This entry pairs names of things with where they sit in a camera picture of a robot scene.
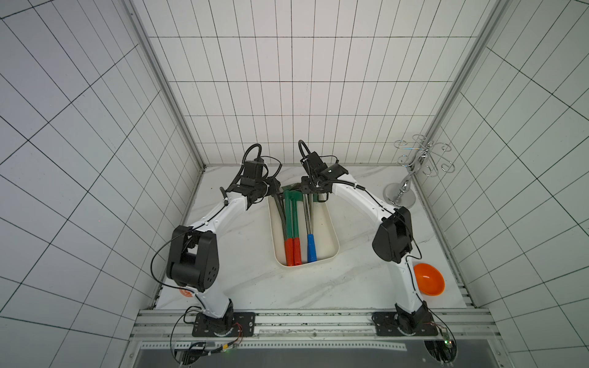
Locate grey speckled hoe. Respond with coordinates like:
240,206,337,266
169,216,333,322
272,193,287,241

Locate chrome cup rack stand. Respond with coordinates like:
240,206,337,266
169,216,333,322
383,134,456,208

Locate cream plastic storage box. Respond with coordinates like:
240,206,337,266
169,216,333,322
268,192,340,268

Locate orange plastic bowl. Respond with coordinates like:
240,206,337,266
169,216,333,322
414,263,446,297

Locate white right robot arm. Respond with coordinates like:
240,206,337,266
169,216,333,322
298,140,433,336

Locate orange patterned white bowl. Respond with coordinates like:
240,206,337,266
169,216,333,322
179,289,194,297

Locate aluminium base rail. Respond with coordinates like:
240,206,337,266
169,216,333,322
130,308,500,351

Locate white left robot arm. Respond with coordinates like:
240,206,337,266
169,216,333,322
153,144,282,336

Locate green hoe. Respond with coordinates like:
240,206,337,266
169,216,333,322
289,190,302,265
284,190,295,266

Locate chrome hoe blue handle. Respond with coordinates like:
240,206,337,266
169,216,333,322
302,194,318,263
307,192,319,264

